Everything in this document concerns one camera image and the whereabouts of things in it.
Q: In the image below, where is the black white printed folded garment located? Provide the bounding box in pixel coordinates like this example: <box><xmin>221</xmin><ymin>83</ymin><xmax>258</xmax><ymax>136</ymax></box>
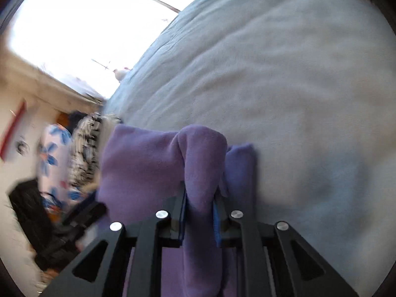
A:
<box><xmin>69</xmin><ymin>113</ymin><xmax>104</xmax><ymax>189</ymax></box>

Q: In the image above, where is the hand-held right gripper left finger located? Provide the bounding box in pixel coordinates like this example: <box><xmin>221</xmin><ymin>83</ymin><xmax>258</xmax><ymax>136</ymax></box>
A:
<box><xmin>40</xmin><ymin>189</ymin><xmax>189</xmax><ymax>297</ymax></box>

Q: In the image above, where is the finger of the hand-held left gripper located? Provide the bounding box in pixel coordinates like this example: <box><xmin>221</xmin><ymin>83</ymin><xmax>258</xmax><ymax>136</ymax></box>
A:
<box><xmin>63</xmin><ymin>193</ymin><xmax>107</xmax><ymax>227</ymax></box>

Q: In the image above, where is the white plush toy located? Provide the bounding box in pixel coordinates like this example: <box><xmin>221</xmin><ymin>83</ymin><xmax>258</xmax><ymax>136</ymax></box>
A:
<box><xmin>113</xmin><ymin>67</ymin><xmax>129</xmax><ymax>82</ymax></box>

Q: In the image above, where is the purple zip hoodie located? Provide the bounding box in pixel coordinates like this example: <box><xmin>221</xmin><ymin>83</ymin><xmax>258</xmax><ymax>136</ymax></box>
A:
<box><xmin>97</xmin><ymin>124</ymin><xmax>257</xmax><ymax>297</ymax></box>

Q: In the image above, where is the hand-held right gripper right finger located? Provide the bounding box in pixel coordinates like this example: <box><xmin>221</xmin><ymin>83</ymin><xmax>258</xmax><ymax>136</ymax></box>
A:
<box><xmin>213</xmin><ymin>198</ymin><xmax>359</xmax><ymax>297</ymax></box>

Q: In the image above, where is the grey-blue fleece blanket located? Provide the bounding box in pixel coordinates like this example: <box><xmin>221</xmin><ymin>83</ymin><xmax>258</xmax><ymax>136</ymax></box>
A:
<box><xmin>102</xmin><ymin>0</ymin><xmax>396</xmax><ymax>273</ymax></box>

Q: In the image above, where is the dark crumpled clothing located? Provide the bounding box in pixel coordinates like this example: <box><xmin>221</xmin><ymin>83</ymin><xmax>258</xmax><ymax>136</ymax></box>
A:
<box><xmin>68</xmin><ymin>111</ymin><xmax>85</xmax><ymax>125</ymax></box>

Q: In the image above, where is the red wall shelf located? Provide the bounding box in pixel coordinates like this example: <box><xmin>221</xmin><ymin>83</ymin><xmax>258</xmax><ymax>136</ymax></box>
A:
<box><xmin>0</xmin><ymin>99</ymin><xmax>27</xmax><ymax>158</ymax></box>

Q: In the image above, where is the beige curtain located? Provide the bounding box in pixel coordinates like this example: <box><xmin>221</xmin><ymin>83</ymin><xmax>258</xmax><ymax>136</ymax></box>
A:
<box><xmin>31</xmin><ymin>65</ymin><xmax>104</xmax><ymax>112</ymax></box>

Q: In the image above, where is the white blue floral quilt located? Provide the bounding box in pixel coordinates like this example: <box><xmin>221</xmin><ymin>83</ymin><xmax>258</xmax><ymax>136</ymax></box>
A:
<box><xmin>37</xmin><ymin>124</ymin><xmax>93</xmax><ymax>214</ymax></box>

